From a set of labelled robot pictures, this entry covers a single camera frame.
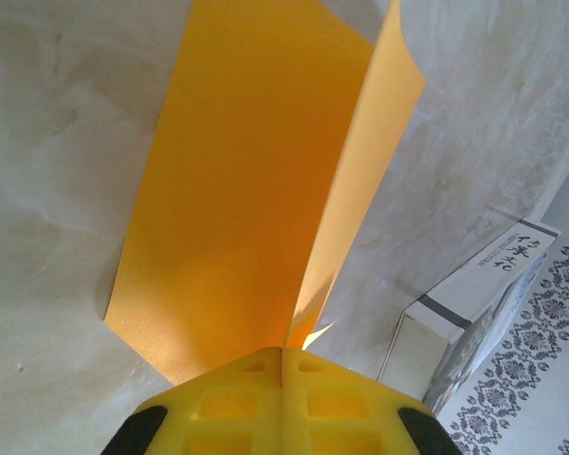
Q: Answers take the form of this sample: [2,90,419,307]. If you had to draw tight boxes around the orange square paper sheet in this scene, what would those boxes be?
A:
[103,0,428,386]

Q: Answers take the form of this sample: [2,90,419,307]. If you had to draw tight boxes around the photo cover book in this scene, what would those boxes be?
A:
[377,216,563,418]

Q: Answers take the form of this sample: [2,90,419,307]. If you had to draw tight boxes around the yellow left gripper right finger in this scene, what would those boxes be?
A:
[283,348,456,455]

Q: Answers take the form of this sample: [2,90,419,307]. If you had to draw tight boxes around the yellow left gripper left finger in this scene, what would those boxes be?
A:
[99,347,284,455]

